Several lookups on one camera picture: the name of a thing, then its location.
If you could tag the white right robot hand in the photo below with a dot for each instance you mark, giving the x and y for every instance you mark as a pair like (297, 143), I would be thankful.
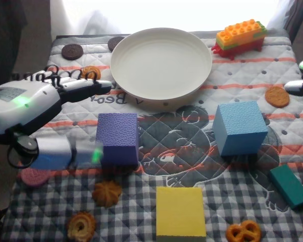
(296, 87)

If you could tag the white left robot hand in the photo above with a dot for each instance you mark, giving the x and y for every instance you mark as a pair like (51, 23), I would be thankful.
(20, 111)

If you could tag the light blue block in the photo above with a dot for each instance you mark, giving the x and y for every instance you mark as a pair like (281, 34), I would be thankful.
(240, 126)

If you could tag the purple foam cube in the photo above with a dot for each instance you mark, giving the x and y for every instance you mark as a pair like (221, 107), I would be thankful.
(116, 136)

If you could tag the white round plate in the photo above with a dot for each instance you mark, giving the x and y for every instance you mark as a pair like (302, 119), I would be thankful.
(161, 63)

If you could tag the yellow foam cube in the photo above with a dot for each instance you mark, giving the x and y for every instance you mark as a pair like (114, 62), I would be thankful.
(180, 214)

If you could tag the round tan biscuit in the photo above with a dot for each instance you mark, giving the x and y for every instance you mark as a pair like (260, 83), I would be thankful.
(276, 97)

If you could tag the grey printed quilt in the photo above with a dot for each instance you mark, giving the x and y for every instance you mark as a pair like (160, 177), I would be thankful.
(242, 75)

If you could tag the pink round cookie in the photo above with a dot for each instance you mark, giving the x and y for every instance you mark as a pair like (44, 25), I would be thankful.
(34, 177)

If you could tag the orange green red brick toy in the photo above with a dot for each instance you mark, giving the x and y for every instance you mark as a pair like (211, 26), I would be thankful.
(242, 35)

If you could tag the round chocolate cookie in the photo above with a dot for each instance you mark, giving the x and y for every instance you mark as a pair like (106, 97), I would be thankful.
(72, 51)
(114, 43)

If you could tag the orange swirl cookie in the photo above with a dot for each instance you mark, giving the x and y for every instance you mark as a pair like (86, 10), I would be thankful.
(91, 71)

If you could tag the teal foam block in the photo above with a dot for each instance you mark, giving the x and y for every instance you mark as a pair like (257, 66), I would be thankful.
(289, 186)

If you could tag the golden rosette cookie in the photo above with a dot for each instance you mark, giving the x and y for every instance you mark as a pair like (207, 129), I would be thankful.
(107, 193)

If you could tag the golden pretzel cookie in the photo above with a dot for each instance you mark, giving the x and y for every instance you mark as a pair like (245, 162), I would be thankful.
(233, 233)

